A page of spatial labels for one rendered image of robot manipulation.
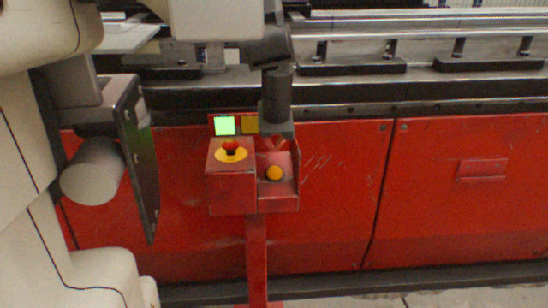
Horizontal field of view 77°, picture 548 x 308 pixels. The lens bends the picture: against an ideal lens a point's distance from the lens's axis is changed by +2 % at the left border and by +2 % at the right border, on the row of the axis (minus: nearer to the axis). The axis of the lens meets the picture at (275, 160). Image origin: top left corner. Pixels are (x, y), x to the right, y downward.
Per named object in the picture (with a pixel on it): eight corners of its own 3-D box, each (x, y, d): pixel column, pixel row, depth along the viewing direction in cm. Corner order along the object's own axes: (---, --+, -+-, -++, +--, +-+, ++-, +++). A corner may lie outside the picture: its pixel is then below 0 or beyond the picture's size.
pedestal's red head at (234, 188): (210, 216, 75) (200, 146, 66) (214, 177, 89) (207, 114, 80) (299, 211, 77) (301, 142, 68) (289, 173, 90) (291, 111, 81)
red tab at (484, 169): (457, 182, 106) (464, 163, 102) (454, 179, 108) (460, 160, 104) (503, 180, 107) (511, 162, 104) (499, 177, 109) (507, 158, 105)
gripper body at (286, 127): (288, 106, 72) (290, 75, 67) (294, 139, 65) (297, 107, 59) (258, 107, 71) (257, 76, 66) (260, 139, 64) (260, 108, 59)
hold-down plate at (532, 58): (440, 72, 96) (443, 62, 94) (431, 67, 101) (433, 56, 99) (542, 69, 98) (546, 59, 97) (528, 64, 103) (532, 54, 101)
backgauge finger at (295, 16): (277, 26, 97) (278, 7, 94) (271, 14, 119) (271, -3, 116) (319, 26, 98) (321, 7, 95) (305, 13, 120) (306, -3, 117)
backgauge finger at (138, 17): (110, 28, 93) (104, 8, 91) (134, 14, 116) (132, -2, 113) (154, 28, 94) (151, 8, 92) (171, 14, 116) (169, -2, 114)
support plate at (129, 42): (38, 55, 66) (35, 50, 66) (89, 30, 89) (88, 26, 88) (133, 53, 68) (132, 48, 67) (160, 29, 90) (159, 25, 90)
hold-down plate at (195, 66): (84, 81, 89) (80, 70, 87) (92, 75, 93) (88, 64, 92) (201, 79, 91) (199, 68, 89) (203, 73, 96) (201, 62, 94)
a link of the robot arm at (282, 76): (261, 70, 56) (295, 70, 57) (260, 50, 61) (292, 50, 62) (261, 104, 61) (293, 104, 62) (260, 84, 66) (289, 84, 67)
